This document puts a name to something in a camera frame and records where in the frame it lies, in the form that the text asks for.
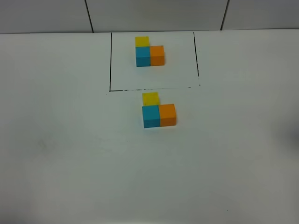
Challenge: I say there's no blue template cube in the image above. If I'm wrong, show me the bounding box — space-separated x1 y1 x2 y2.
135 46 151 67

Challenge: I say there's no orange template cube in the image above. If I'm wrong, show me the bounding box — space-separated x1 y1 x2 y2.
150 45 165 66

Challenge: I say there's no yellow template cube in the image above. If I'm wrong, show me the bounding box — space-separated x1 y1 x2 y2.
135 36 150 47

